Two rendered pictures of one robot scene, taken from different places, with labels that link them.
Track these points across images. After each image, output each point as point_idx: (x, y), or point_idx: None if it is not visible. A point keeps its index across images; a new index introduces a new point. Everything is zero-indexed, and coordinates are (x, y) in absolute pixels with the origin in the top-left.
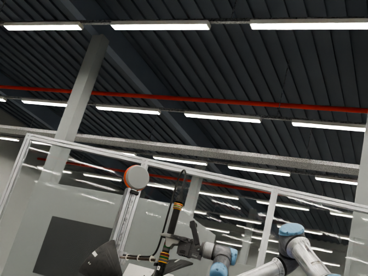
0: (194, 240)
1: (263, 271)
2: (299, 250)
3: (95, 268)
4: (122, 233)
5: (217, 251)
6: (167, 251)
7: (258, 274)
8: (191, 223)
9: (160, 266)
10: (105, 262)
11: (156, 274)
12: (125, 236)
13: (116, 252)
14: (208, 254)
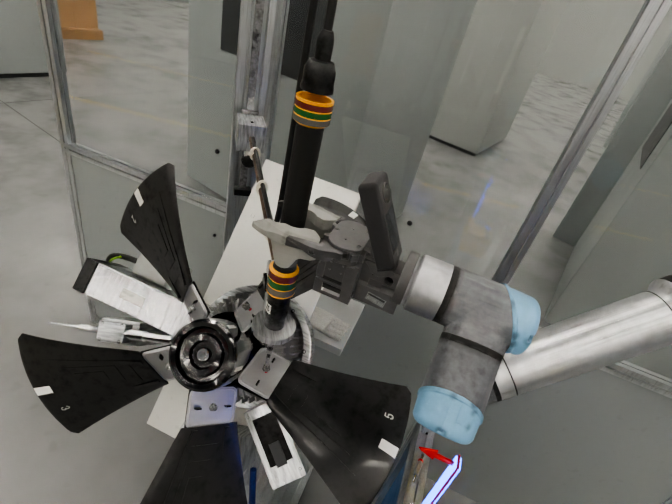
0: (376, 257)
1: (619, 349)
2: None
3: (146, 237)
4: (254, 70)
5: (456, 315)
6: (289, 269)
7: (598, 357)
8: (364, 196)
9: (272, 306)
10: (158, 231)
11: (265, 319)
12: (264, 77)
13: (177, 212)
14: (424, 315)
